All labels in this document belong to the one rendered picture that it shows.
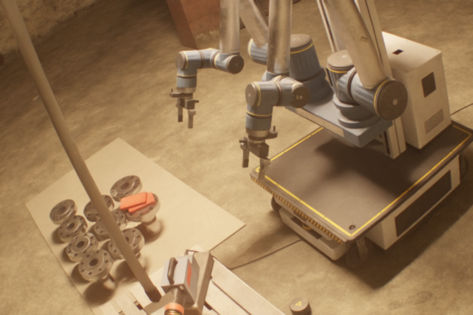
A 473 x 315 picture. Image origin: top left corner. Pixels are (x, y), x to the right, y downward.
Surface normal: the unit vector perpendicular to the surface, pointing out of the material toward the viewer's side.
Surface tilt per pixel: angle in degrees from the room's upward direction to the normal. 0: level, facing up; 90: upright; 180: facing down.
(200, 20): 90
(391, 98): 90
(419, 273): 0
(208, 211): 0
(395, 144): 90
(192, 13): 91
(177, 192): 0
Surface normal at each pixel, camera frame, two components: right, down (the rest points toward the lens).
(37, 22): 0.55, 0.33
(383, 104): 0.33, 0.42
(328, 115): -0.29, -0.79
